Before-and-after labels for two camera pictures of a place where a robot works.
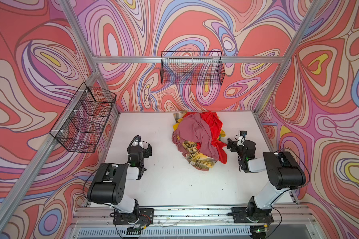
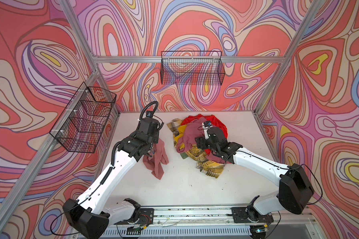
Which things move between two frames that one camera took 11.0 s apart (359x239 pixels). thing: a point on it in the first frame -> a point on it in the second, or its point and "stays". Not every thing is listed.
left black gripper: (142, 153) -> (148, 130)
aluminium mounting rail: (195, 223) stays
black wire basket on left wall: (83, 124) stays
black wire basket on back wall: (192, 67) stays
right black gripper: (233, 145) -> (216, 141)
